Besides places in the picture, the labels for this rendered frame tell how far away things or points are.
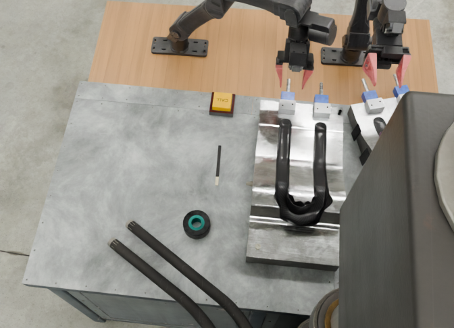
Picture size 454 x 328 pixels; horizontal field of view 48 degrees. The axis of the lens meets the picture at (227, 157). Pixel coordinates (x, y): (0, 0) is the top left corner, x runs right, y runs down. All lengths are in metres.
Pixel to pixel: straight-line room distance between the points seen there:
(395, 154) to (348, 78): 1.52
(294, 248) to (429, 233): 1.19
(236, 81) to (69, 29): 1.52
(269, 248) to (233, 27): 0.85
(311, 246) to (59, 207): 0.76
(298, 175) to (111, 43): 0.85
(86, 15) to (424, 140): 2.91
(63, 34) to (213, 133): 1.60
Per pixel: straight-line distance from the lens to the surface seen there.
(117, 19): 1.99
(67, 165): 1.69
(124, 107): 1.76
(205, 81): 1.79
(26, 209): 2.59
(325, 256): 1.48
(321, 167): 1.55
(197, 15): 1.63
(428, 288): 0.28
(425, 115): 0.32
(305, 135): 1.59
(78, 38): 3.05
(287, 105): 1.60
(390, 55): 1.37
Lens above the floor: 2.26
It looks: 63 degrees down
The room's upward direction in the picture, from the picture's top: straight up
